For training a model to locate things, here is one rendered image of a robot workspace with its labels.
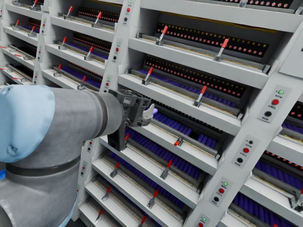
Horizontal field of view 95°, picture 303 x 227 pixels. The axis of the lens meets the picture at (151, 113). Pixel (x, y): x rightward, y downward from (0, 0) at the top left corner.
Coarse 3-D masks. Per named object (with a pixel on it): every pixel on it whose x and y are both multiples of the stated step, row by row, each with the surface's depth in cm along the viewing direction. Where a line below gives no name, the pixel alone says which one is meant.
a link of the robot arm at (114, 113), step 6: (102, 96) 25; (108, 96) 27; (114, 96) 28; (108, 102) 25; (114, 102) 27; (108, 108) 25; (114, 108) 26; (120, 108) 28; (108, 114) 25; (114, 114) 26; (120, 114) 28; (108, 120) 25; (114, 120) 26; (120, 120) 28; (108, 126) 25; (114, 126) 27; (108, 132) 27
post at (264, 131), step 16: (288, 32) 52; (288, 48) 43; (272, 80) 46; (288, 80) 44; (256, 96) 51; (288, 96) 44; (256, 112) 48; (288, 112) 44; (256, 128) 48; (272, 128) 47; (240, 144) 51; (224, 160) 54; (256, 160) 49; (224, 176) 54; (240, 176) 52; (208, 192) 57; (208, 208) 57; (224, 208) 55; (192, 224) 61; (208, 224) 58
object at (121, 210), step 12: (96, 180) 96; (96, 192) 89; (108, 192) 86; (120, 192) 90; (108, 204) 85; (120, 204) 86; (132, 204) 86; (120, 216) 81; (132, 216) 81; (144, 216) 76
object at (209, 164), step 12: (192, 120) 75; (144, 132) 69; (156, 132) 67; (216, 132) 69; (168, 144) 64; (216, 144) 68; (180, 156) 63; (192, 156) 59; (204, 156) 59; (216, 156) 59; (204, 168) 58; (216, 168) 55
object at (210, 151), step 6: (156, 120) 71; (156, 126) 69; (162, 126) 69; (168, 126) 69; (174, 132) 66; (180, 132) 66; (186, 138) 64; (192, 138) 64; (192, 144) 64; (198, 144) 62; (204, 150) 61; (210, 150) 60; (210, 156) 59
